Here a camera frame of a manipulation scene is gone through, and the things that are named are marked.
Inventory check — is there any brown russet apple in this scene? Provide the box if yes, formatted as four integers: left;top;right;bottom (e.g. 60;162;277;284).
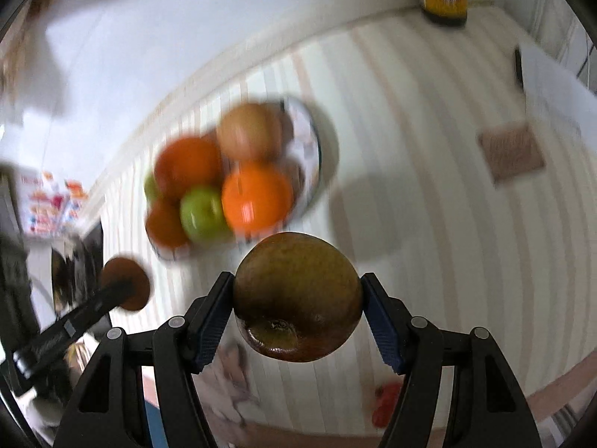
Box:
234;231;362;363

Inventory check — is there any large orange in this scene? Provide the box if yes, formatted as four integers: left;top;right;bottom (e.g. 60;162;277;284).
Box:
154;136;224;200

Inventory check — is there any striped cat print mat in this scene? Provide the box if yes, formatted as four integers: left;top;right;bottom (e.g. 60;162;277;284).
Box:
101;6;596;439

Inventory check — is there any colourful wall sticker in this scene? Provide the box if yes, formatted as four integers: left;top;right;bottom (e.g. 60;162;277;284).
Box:
14;170;88;239

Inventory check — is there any black pen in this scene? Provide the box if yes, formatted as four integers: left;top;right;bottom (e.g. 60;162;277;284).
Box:
513;46;524;90

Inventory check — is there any dark red orange fruit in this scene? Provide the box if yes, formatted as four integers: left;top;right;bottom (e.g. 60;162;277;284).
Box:
99;256;152;311

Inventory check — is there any floral oval ceramic plate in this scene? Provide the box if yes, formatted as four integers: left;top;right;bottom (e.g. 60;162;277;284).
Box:
151;96;323;261

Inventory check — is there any red cherry cluster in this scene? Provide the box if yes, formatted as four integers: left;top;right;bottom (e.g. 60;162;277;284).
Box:
371;380;403;429

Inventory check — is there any brown label tag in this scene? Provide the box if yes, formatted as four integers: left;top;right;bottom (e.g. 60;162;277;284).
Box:
478;124;546;184

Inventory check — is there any white folded paper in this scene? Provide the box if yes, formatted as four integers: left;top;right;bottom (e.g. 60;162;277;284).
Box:
519;44;597;152

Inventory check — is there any small orange tangerine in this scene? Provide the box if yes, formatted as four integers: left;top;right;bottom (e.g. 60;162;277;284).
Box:
145;199;190;250

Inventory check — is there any green apple on plate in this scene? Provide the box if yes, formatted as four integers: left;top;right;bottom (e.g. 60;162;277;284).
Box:
144;173;161;206

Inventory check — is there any green apple off plate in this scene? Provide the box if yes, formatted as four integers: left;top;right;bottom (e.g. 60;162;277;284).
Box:
179;186;233;244

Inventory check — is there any reddish yellow apple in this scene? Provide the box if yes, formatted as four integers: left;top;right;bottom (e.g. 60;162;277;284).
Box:
216;102;282;162

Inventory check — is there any orange tangerine with stem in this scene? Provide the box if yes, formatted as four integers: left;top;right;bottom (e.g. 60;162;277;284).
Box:
222;163;293;236

